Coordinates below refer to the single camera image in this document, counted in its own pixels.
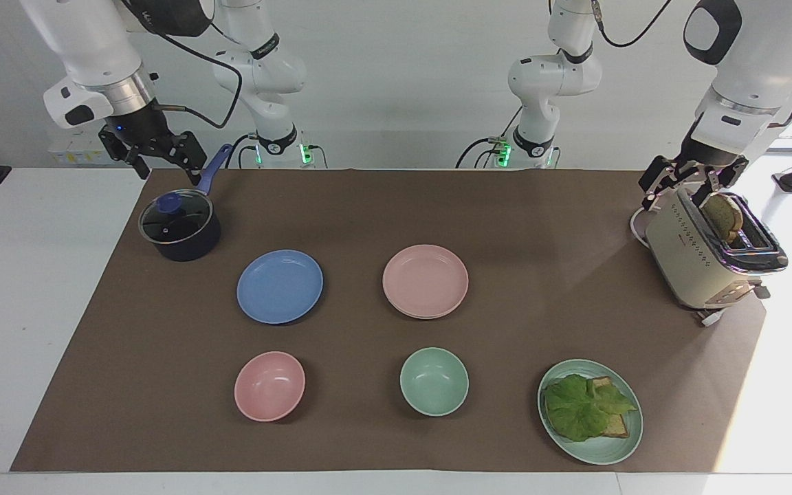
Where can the green plate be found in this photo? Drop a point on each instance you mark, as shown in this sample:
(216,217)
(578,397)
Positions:
(602,450)

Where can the green lettuce leaf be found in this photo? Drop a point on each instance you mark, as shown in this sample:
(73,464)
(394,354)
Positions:
(578,409)

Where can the cream toaster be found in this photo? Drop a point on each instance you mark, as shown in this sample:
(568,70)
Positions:
(685,261)

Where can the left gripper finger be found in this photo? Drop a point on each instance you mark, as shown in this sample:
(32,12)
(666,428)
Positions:
(720,180)
(660,180)

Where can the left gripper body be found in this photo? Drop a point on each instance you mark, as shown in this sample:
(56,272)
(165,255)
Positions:
(712,151)

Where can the dark blue saucepan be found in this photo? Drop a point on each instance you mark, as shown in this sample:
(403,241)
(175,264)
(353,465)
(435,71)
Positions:
(186,240)

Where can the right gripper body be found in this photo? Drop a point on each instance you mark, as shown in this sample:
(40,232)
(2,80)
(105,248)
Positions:
(140,128)

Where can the toast slice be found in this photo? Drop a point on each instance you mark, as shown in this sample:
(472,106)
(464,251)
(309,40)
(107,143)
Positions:
(617,427)

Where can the bread slice with dark crust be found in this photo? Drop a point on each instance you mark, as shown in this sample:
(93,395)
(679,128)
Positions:
(723,214)

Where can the glass lid with blue knob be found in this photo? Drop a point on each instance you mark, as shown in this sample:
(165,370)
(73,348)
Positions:
(174,218)

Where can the pink bowl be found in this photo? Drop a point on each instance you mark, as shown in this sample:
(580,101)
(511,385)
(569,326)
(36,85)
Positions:
(269,386)

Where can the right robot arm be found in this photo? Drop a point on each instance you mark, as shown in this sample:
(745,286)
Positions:
(86,41)

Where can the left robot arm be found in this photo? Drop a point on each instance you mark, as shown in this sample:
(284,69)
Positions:
(767,62)

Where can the pink plate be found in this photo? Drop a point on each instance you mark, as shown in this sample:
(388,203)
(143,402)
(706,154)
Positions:
(425,278)

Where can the green bowl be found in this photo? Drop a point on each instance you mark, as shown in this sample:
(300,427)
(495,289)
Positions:
(434,381)

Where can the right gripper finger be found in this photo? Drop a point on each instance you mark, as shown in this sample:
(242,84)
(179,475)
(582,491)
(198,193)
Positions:
(188,152)
(121,150)

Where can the white socket box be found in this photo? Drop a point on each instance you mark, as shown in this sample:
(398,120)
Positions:
(76,150)

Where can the blue plate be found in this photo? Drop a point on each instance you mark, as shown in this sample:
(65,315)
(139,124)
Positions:
(279,286)

